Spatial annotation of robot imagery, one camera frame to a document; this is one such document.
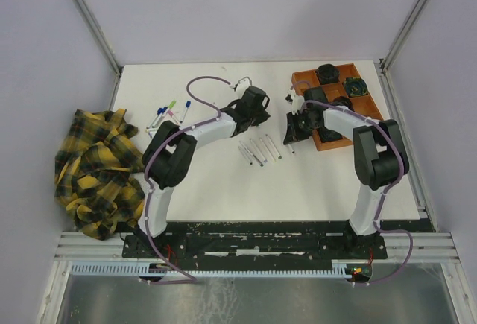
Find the green blue rolled sock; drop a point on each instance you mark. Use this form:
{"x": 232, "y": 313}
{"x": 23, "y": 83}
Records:
{"x": 355, "y": 87}

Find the aluminium frame post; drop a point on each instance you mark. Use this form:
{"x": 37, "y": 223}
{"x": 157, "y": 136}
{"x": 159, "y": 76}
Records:
{"x": 404, "y": 32}
{"x": 97, "y": 34}

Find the right aluminium frame post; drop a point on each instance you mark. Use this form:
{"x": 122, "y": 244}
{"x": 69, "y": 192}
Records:
{"x": 404, "y": 32}

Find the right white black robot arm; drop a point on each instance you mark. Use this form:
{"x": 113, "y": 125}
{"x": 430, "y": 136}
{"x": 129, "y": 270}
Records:
{"x": 380, "y": 158}

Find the pastel purple highlighter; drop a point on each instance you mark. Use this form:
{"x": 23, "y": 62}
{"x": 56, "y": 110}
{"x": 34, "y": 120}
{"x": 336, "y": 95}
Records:
{"x": 259, "y": 152}

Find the yellow plaid cloth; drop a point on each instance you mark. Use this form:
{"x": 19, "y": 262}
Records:
{"x": 94, "y": 173}

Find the orange compartment tray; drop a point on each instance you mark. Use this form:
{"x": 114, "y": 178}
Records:
{"x": 343, "y": 123}

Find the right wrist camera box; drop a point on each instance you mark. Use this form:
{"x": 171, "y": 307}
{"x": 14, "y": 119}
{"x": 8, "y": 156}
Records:
{"x": 296, "y": 101}

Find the left aluminium frame post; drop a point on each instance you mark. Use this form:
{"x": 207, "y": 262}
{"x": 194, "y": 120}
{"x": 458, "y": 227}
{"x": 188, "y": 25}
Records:
{"x": 97, "y": 34}

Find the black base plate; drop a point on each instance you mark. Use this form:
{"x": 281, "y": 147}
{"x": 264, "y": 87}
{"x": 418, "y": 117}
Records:
{"x": 321, "y": 240}

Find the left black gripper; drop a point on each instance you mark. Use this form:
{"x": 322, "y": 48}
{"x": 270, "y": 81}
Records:
{"x": 261, "y": 118}

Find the black marker pen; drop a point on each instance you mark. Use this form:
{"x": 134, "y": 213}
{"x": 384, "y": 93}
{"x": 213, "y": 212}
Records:
{"x": 247, "y": 156}

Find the black rolled sock top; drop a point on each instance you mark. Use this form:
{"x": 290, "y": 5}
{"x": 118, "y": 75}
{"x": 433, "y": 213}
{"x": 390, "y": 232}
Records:
{"x": 327, "y": 73}

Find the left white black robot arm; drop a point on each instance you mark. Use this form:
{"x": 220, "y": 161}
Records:
{"x": 168, "y": 157}

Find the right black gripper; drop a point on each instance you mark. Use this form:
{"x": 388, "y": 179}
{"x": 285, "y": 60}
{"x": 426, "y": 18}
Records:
{"x": 292, "y": 134}

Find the white cable duct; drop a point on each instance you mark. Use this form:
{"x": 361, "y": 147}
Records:
{"x": 145, "y": 269}

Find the black orange rolled sock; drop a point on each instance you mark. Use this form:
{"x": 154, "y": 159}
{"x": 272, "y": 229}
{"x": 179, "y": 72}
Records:
{"x": 343, "y": 101}

